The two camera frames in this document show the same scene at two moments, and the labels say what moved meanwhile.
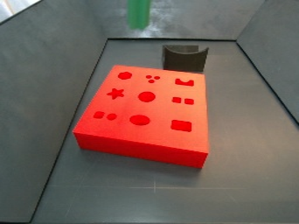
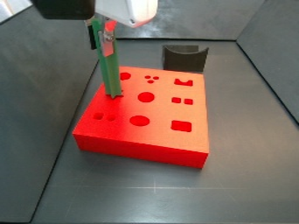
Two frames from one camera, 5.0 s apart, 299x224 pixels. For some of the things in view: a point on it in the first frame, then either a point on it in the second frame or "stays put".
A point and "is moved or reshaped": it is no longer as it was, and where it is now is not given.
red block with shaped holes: x=149 y=114 stays put
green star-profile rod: x=138 y=10 is moved or reshaped
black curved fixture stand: x=185 y=58 stays put
